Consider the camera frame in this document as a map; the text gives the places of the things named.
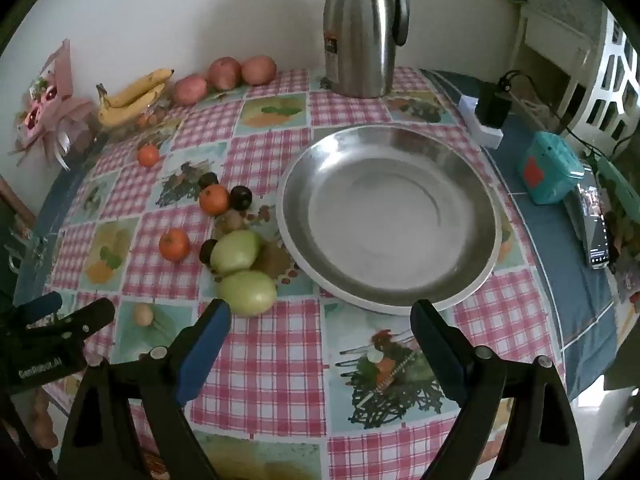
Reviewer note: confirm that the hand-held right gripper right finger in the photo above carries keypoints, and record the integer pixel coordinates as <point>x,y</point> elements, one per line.
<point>440,347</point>

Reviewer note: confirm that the orange tangerine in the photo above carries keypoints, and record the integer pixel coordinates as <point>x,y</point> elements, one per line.
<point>174,244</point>
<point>214,199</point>
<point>148,155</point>

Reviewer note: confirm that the dark plum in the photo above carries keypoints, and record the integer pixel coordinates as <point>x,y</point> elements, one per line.
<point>208,180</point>
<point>240,196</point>
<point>205,251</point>

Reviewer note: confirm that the brown wooden chair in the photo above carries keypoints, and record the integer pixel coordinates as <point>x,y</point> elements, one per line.
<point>15,205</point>

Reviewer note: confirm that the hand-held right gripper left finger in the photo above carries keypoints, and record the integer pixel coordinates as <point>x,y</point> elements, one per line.
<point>202,347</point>

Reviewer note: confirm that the black power adapter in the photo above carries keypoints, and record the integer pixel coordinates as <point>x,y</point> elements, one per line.
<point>492,105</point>

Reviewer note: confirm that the pale green plastic object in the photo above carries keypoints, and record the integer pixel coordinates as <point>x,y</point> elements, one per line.
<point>617,185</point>

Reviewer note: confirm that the checked fruit-print tablecloth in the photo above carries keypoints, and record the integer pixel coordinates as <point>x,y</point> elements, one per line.
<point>270,360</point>

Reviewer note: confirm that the small brown fruit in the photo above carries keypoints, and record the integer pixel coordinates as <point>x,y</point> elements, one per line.
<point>142,314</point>
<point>232,220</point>

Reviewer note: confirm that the person's left hand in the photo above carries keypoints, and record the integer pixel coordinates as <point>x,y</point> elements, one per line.
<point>44,422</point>

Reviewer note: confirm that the stainless steel thermos jug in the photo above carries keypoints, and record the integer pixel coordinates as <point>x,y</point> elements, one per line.
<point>357,35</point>

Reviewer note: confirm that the black smartphone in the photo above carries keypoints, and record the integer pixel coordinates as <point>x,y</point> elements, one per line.
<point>595,230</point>

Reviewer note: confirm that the pink flower bouquet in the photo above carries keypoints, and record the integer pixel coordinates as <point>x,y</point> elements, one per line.
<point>45,105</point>

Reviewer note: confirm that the clear glass bowl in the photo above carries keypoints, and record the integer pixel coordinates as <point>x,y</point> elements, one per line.
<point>150,121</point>

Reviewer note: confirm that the teal plastic box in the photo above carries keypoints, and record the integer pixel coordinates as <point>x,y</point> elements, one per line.
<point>550,167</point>

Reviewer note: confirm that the white lattice plastic chair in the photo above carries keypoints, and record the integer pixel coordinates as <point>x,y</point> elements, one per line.
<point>615,80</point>

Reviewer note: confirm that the white frame furniture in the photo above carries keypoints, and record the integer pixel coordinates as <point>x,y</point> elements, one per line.
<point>550,35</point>

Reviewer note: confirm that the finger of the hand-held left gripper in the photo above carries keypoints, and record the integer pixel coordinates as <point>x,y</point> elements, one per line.
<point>42,305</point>
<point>90,317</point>

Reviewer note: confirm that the yellow banana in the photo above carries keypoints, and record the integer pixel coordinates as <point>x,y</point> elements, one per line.
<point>137,86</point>
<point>127,112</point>

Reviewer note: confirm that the green guava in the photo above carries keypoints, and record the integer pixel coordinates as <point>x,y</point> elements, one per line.
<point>247,292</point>
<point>236,249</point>

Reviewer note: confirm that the white power strip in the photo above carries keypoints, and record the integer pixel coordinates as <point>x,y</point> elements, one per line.
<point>482,135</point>

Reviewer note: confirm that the round metal plate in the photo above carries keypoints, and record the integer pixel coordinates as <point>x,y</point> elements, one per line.
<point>390,220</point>

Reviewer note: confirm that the red apple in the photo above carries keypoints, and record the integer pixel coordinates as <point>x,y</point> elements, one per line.
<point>259,69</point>
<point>225,72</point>
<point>190,89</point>

